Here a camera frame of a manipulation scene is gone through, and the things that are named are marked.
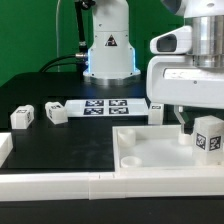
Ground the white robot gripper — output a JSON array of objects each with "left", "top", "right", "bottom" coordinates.
[{"left": 146, "top": 56, "right": 224, "bottom": 134}]

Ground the white square tabletop part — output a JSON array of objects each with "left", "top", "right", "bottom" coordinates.
[{"left": 113, "top": 125, "right": 224, "bottom": 172}]

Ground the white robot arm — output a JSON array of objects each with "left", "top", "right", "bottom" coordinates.
[{"left": 74, "top": 0, "right": 224, "bottom": 125}]

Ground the white sheet with AprilTags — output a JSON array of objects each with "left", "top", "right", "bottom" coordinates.
[{"left": 65, "top": 98, "right": 148, "bottom": 117}]

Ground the white front fence bar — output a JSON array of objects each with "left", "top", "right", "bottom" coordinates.
[{"left": 0, "top": 168, "right": 224, "bottom": 202}]

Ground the white left fence piece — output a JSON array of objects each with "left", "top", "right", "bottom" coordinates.
[{"left": 0, "top": 132, "right": 13, "bottom": 167}]

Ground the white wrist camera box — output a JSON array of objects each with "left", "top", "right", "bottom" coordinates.
[{"left": 150, "top": 25, "right": 192, "bottom": 55}]

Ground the black cable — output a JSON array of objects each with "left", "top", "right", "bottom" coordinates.
[{"left": 39, "top": 53, "right": 88, "bottom": 73}]

